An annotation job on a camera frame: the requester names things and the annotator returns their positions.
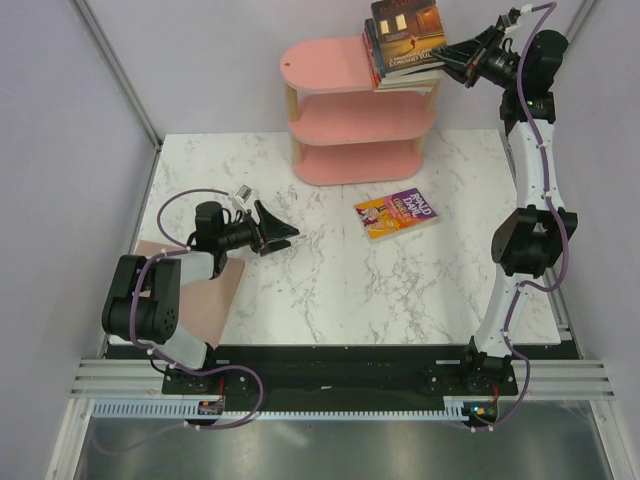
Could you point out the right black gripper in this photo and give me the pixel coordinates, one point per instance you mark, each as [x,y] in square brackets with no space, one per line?
[466,52]

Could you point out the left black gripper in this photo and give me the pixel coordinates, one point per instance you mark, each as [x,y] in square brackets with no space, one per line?
[270,228]

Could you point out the brown Edward Tulane book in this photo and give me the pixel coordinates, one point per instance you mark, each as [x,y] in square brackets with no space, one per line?
[393,16]

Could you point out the red 13-Storey Treehouse book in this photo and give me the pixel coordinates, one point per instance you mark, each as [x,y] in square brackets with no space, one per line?
[374,73]

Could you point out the blue Nineteen Eighty-Four book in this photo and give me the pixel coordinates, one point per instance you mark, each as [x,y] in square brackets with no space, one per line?
[415,77]

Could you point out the Roald Dahl Charlie book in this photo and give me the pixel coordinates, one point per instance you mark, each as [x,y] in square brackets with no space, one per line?
[391,215]

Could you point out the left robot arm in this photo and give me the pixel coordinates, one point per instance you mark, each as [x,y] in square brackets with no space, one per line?
[207,238]

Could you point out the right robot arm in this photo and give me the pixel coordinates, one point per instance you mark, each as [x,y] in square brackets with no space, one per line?
[535,235]

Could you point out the pink paper file sheet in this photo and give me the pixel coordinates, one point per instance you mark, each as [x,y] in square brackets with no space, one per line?
[220,295]

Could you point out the pink three-tier shelf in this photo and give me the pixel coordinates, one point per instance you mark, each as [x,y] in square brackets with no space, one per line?
[343,131]

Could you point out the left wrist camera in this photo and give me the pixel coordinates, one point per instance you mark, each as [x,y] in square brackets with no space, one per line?
[241,197]

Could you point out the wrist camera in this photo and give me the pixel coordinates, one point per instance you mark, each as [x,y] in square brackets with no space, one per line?
[511,21]
[241,197]

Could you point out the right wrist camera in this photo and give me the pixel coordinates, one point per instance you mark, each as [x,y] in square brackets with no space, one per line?
[511,21]

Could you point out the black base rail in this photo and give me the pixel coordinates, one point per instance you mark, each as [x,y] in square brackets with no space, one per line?
[342,377]

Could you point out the white slotted cable duct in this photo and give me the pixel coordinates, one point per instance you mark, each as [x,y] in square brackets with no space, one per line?
[201,410]

